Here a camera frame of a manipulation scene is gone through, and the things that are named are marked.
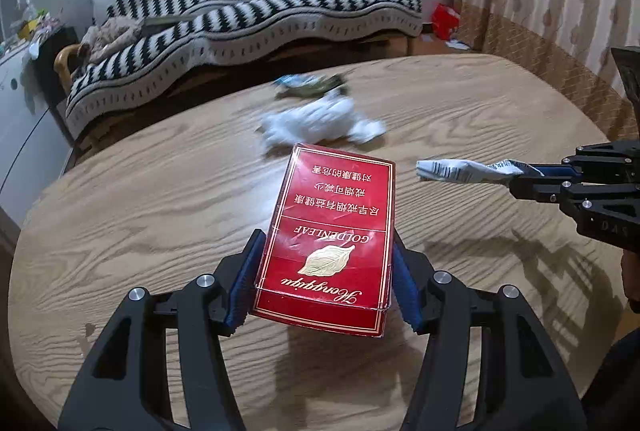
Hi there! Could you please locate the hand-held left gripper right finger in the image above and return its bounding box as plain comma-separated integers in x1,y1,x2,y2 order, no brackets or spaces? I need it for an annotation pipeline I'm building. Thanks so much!
392,238,586,431

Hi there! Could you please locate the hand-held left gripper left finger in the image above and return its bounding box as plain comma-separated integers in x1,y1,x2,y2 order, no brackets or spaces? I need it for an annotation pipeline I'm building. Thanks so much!
59,228,268,431

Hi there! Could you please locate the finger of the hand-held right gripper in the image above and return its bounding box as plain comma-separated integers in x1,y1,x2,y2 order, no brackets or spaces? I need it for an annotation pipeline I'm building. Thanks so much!
525,140,640,180
510,174,640,253

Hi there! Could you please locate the red cigarette box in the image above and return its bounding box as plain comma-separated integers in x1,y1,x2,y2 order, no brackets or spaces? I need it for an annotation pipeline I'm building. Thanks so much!
250,142,396,338

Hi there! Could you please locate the paper strip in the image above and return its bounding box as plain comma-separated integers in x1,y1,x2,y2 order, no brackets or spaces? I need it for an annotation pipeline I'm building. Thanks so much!
416,158,543,187

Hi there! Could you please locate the beige patterned curtain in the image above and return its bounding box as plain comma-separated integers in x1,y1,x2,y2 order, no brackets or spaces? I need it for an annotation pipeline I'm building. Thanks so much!
452,0,640,139

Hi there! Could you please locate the white crumpled tissue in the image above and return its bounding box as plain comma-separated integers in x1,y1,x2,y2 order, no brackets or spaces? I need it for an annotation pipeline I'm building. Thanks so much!
260,95,388,153

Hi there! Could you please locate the red plastic bag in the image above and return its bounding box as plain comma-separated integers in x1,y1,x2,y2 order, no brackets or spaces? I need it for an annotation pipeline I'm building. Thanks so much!
431,3,462,40

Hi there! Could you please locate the green snack wrapper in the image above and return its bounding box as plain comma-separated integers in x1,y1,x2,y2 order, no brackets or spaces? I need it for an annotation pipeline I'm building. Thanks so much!
274,74,349,100

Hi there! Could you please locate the striped covered sofa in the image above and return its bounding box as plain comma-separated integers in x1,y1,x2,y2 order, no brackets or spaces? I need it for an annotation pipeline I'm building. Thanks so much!
65,0,424,142

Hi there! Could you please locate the white cabinet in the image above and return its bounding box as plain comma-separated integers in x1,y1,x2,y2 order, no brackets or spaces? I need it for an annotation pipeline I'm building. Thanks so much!
0,44,69,224

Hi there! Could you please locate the beige crumpled cloth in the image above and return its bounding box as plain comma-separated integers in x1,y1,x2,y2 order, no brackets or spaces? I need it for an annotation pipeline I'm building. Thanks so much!
80,16,144,63

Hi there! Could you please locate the dark side table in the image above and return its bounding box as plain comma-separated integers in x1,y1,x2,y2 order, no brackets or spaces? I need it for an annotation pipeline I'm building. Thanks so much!
36,27,81,112

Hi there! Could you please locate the pile of clutter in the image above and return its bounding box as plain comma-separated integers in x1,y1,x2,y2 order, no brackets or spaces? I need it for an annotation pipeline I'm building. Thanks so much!
9,0,67,60

